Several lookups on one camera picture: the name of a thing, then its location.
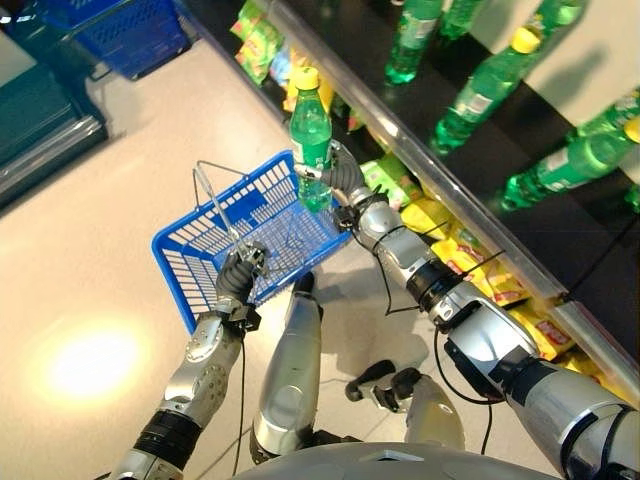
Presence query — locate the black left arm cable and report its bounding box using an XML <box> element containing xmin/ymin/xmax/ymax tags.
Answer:
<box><xmin>231</xmin><ymin>324</ymin><xmax>247</xmax><ymax>477</ymax></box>

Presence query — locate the robot left leg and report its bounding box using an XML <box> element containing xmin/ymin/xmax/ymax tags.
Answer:
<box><xmin>248</xmin><ymin>271</ymin><xmax>326</xmax><ymax>465</ymax></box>

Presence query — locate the teal counter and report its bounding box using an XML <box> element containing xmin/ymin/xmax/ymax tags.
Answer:
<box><xmin>0</xmin><ymin>27</ymin><xmax>110</xmax><ymax>207</ymax></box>

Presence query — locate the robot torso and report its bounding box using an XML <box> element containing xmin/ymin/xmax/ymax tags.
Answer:
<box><xmin>232</xmin><ymin>441</ymin><xmax>562</xmax><ymax>480</ymax></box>

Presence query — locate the green soda bottle yellow cap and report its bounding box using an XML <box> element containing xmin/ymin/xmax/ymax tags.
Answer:
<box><xmin>428</xmin><ymin>27</ymin><xmax>545</xmax><ymax>157</ymax></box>
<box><xmin>501</xmin><ymin>116</ymin><xmax>640</xmax><ymax>212</ymax></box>
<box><xmin>288</xmin><ymin>65</ymin><xmax>335</xmax><ymax>214</ymax></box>

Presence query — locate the robot leg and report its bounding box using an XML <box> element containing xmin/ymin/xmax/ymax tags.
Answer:
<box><xmin>344</xmin><ymin>359</ymin><xmax>467</xmax><ymax>451</ymax></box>
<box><xmin>248</xmin><ymin>271</ymin><xmax>326</xmax><ymax>465</ymax></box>

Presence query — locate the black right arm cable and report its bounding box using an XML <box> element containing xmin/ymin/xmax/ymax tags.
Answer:
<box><xmin>432</xmin><ymin>324</ymin><xmax>495</xmax><ymax>457</ymax></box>

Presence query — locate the robot right leg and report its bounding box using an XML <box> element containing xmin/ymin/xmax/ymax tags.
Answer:
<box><xmin>344</xmin><ymin>359</ymin><xmax>467</xmax><ymax>451</ymax></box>

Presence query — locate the yellow snack bag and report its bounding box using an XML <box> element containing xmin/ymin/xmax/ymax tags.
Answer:
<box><xmin>558</xmin><ymin>348</ymin><xmax>624</xmax><ymax>392</ymax></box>
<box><xmin>429</xmin><ymin>236</ymin><xmax>532</xmax><ymax>307</ymax></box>
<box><xmin>281</xmin><ymin>48</ymin><xmax>337</xmax><ymax>114</ymax></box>
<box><xmin>398</xmin><ymin>196</ymin><xmax>454</xmax><ymax>242</ymax></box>
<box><xmin>506</xmin><ymin>304</ymin><xmax>577</xmax><ymax>362</ymax></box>

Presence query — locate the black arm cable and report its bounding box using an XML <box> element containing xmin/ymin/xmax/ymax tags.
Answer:
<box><xmin>432</xmin><ymin>324</ymin><xmax>495</xmax><ymax>457</ymax></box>
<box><xmin>231</xmin><ymin>324</ymin><xmax>247</xmax><ymax>477</ymax></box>

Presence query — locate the blue plastic shopping basket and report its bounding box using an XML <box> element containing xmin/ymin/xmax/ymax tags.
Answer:
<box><xmin>151</xmin><ymin>148</ymin><xmax>354</xmax><ymax>335</ymax></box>
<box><xmin>42</xmin><ymin>0</ymin><xmax>194</xmax><ymax>81</ymax></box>

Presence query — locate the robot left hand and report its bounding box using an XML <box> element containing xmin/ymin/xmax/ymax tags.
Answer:
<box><xmin>215</xmin><ymin>241</ymin><xmax>273</xmax><ymax>305</ymax></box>

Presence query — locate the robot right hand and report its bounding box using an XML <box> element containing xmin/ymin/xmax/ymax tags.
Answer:
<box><xmin>293</xmin><ymin>140</ymin><xmax>369</xmax><ymax>204</ymax></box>

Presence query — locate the green snack bag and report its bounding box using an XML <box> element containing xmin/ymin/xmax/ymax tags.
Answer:
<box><xmin>358</xmin><ymin>152</ymin><xmax>425</xmax><ymax>212</ymax></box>
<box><xmin>229</xmin><ymin>0</ymin><xmax>287</xmax><ymax>87</ymax></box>

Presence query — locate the blue snack bag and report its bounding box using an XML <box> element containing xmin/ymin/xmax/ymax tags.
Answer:
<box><xmin>268</xmin><ymin>46</ymin><xmax>293</xmax><ymax>90</ymax></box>

